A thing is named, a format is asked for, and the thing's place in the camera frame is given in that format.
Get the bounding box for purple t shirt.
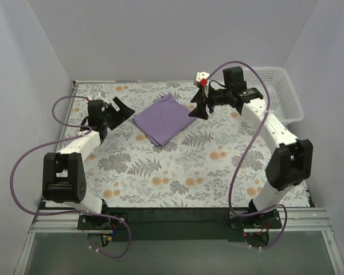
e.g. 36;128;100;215
132;93;196;147

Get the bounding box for white plastic laundry basket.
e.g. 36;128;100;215
243;66;304;125

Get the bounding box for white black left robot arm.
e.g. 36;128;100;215
42;96;135;229

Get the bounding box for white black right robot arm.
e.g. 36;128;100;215
189;66;313;228

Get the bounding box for floral tablecloth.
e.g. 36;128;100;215
45;81;309;209

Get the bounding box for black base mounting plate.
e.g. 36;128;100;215
77;207;282;245

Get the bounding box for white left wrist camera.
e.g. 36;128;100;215
87;91;110;111

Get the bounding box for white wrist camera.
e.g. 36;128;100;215
194;72;210;97
87;91;110;111

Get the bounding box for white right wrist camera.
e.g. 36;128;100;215
194;72;210;97

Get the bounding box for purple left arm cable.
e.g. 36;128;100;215
10;96;132;258

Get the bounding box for aluminium frame rail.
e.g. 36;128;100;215
15;207;344;274

